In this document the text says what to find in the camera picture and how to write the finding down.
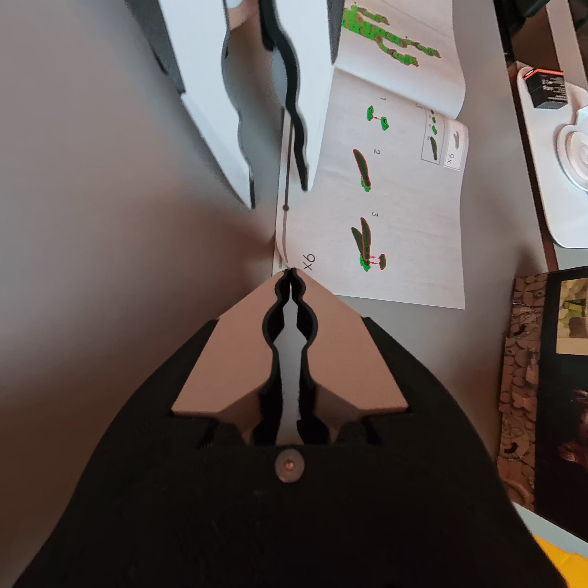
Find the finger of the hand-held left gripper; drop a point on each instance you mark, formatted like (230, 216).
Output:
(202, 69)
(307, 69)

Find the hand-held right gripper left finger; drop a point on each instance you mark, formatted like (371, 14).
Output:
(225, 367)

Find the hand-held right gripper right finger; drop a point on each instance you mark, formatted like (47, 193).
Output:
(353, 367)

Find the lego instruction booklet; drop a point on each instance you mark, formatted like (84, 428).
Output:
(404, 206)

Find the yellow plastic tray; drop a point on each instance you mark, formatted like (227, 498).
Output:
(569, 569)

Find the patterned lego box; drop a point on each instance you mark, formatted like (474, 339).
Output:
(551, 413)

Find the small black box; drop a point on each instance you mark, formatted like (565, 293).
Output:
(546, 89)

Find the white tray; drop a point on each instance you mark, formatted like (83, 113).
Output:
(551, 183)

